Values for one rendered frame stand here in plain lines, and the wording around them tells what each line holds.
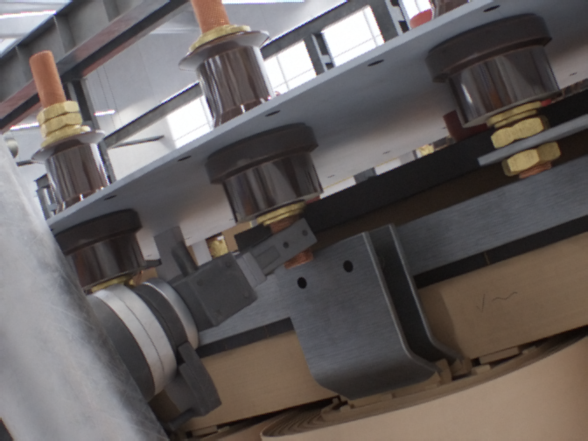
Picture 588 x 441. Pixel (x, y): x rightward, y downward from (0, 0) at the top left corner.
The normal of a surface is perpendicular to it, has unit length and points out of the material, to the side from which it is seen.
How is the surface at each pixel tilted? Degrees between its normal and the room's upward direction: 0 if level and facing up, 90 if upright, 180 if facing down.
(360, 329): 90
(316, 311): 90
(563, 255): 90
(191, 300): 102
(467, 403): 90
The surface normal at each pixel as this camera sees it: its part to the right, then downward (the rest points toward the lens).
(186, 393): -0.73, 0.46
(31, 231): 0.77, -0.45
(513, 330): -0.61, 0.18
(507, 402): -0.06, -0.03
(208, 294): 0.47, -0.21
